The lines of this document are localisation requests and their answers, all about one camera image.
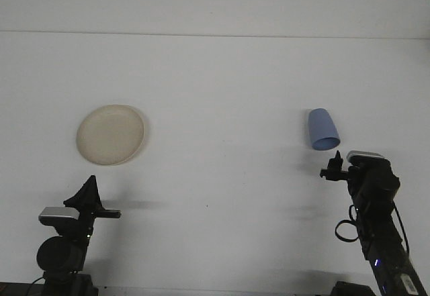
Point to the pale blue cup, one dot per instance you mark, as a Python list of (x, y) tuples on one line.
[(322, 128)]

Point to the pale round plate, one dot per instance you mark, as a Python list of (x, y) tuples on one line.
[(111, 135)]

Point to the dark platform edge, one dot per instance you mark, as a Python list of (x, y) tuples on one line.
[(13, 289)]

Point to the pale grey camera box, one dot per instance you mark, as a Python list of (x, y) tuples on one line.
[(57, 212), (364, 155)]

